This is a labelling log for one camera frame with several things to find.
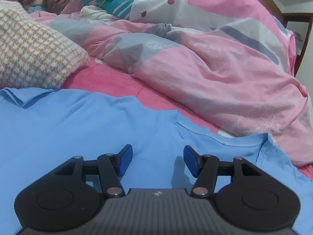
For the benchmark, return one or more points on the beige checked knit sweater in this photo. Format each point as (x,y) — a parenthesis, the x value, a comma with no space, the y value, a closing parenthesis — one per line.
(31,53)

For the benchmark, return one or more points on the white crumpled cloth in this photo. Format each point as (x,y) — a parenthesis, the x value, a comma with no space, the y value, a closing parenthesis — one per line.
(95,12)

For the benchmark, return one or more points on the pink floral blanket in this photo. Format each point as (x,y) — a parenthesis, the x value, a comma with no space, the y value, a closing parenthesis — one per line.
(102,78)

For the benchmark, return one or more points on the light blue cloth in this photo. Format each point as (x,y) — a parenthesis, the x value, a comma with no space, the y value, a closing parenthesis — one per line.
(36,8)

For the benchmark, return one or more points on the brown wooden wardrobe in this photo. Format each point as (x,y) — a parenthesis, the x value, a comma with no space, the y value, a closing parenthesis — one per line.
(269,5)

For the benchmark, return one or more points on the pink patterned duvet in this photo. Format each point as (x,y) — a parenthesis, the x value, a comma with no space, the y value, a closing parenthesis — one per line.
(220,78)

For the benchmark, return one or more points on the blue t-shirt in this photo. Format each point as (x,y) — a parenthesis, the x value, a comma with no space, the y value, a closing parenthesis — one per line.
(73,127)

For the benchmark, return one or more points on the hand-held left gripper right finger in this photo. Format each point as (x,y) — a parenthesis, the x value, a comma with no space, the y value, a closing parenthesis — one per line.
(190,160)

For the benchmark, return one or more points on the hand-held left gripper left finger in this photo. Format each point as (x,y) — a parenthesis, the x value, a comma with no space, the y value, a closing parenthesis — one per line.
(126,160)

